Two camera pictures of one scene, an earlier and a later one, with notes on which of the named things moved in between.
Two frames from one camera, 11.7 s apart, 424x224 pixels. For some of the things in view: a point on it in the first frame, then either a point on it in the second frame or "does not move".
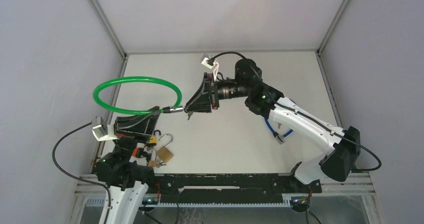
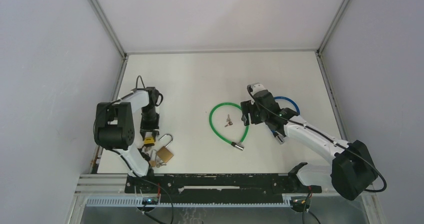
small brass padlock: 151,163 does not move
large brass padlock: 163,153 does not move
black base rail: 230,188 does not move
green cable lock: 177,109 to 237,145
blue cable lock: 279,138 does not move
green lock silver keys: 186,111 to 228,119
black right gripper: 207,95 to 247,107
